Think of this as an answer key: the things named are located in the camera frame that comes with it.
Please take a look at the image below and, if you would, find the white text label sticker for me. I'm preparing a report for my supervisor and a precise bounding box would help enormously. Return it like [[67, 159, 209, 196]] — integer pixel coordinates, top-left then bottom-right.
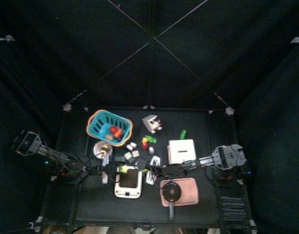
[[220, 196, 247, 223]]

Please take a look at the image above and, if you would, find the white round bowl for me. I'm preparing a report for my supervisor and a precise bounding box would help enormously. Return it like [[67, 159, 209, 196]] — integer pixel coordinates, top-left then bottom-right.
[[92, 140, 113, 158]]

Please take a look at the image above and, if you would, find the pink rectangular mat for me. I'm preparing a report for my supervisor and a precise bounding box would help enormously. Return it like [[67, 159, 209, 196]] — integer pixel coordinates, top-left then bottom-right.
[[159, 177, 200, 207]]

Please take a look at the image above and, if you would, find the grey cow print carton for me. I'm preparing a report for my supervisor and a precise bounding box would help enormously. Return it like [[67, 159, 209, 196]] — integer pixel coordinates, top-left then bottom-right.
[[140, 114, 164, 134]]

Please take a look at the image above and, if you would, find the teal basket orange rim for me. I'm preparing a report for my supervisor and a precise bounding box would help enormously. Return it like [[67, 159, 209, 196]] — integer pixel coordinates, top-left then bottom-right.
[[85, 109, 135, 148]]

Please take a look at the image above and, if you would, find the black toy frying pan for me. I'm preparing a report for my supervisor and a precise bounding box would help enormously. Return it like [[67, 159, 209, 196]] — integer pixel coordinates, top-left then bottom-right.
[[160, 181, 183, 221]]

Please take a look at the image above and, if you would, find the white toy stove black plate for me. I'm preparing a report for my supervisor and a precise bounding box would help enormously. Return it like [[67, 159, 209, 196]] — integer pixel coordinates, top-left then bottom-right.
[[113, 165, 144, 199]]

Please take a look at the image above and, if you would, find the white patterned card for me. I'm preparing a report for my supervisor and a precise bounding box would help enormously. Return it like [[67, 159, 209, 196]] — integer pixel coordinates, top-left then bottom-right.
[[149, 154, 163, 167], [144, 172, 157, 186]]

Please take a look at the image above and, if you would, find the green toy food piece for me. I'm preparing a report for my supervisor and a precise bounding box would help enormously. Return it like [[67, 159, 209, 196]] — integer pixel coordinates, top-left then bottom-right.
[[144, 134, 159, 144]]

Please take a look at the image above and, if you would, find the white square box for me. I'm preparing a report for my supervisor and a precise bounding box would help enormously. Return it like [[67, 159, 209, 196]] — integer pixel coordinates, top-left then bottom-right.
[[167, 139, 197, 165]]

